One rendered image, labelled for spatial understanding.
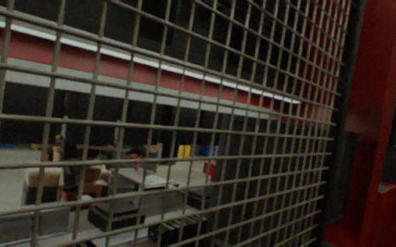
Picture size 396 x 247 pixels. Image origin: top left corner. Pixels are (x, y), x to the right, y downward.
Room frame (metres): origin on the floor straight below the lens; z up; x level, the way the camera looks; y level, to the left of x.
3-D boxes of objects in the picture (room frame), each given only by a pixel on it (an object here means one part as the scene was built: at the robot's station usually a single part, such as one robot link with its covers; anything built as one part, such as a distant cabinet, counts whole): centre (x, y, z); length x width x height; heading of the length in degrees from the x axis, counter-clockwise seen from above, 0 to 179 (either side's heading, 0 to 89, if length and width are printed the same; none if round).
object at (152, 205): (1.25, 0.12, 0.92); 0.39 x 0.06 x 0.10; 138
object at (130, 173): (1.39, 0.20, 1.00); 0.26 x 0.18 x 0.01; 48
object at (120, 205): (0.89, 0.23, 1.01); 0.26 x 0.12 x 0.05; 48
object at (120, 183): (3.99, 0.86, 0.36); 0.80 x 0.60 x 0.72; 124
